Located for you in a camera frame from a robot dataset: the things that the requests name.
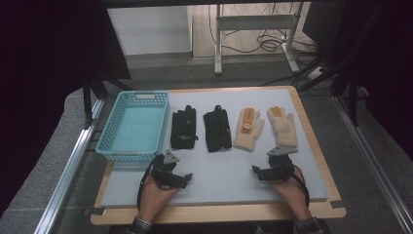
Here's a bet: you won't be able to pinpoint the cream glove with orange fingertips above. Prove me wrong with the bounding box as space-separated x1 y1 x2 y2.
266 105 299 149

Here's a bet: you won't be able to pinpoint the right hand-held gripper black cable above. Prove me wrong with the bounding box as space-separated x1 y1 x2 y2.
289 164 312 208

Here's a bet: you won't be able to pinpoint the white cabinet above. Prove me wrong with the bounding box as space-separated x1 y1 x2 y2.
106 6 194 57

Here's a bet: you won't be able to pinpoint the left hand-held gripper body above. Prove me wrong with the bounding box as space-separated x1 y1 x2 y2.
150 149 183 190

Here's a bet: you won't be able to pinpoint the black floor cables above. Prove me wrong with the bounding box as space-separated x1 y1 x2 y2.
207 3 320 58

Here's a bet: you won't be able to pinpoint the white power strip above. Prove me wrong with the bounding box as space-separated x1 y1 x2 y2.
306 65 326 81

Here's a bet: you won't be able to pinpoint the black metal stand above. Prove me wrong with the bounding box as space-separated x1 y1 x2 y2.
297 6 386 129
82 75 132 129

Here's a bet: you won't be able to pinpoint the black glove with emblem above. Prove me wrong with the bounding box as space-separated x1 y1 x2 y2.
169 104 200 150

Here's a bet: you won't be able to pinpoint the white metal stand frame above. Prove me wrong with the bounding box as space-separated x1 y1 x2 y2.
213 3 302 76

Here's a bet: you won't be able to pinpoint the aluminium rail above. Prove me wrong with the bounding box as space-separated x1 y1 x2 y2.
33 98 105 234
333 95 413 234

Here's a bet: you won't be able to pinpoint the teal plastic basket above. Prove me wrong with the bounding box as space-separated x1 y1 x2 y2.
94 90 170 163

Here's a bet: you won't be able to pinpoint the dark curtain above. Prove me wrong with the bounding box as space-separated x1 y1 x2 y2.
355 0 413 161
0 0 131 216

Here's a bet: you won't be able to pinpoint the person's right hand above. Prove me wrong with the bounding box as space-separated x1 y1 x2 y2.
269 165 313 222

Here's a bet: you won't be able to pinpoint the white foam mat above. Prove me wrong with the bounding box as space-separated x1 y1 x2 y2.
100 88 329 209

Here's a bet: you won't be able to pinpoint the cream glove with orange print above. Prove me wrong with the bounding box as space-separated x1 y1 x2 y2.
233 107 266 153

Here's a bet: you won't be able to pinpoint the hand-held gripper black cable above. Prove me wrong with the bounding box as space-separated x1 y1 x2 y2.
289 164 312 208
136 155 164 213

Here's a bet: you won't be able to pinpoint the person's left hand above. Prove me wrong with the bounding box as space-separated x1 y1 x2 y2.
137 176 179 223

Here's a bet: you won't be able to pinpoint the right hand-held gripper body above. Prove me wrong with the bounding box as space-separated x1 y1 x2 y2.
266 145 299 180

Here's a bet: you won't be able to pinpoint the plain black glove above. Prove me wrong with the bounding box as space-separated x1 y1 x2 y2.
203 104 233 153

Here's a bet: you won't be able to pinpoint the left hand-held gripper black cable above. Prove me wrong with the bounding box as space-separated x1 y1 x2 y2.
136 155 164 213

